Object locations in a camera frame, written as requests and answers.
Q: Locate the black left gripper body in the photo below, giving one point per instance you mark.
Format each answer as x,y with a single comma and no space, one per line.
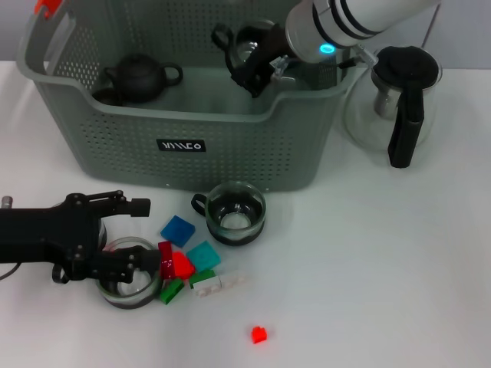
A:
46,237

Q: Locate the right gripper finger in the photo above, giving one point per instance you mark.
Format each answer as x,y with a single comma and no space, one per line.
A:
245,80

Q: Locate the dark clay teacup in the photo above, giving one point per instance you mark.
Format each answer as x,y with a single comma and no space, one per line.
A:
109,97

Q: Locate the blue square toy tile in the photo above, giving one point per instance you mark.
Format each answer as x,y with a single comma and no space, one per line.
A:
177,231

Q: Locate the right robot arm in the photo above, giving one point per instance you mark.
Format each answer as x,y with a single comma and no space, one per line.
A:
345,19

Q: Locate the grey perforated storage bin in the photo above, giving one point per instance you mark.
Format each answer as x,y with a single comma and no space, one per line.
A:
230,153

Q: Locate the bright red slope brick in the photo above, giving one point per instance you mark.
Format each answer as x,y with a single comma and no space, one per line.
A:
183,264

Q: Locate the white toy brick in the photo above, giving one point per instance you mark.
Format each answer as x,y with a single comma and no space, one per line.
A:
234,279
207,288

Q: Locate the dark red toy brick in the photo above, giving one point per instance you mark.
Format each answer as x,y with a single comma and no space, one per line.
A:
165,264

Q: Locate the green toy brick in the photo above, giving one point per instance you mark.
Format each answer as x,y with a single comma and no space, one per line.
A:
201,278
171,291

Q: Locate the dark clay teapot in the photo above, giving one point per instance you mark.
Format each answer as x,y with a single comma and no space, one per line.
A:
138,80

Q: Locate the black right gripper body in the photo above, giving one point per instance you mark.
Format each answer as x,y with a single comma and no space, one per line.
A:
274,50

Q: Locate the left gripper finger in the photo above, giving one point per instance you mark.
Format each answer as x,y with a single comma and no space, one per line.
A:
130,207
130,264

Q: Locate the teal square toy tile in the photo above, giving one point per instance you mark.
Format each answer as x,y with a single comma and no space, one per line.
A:
203,257

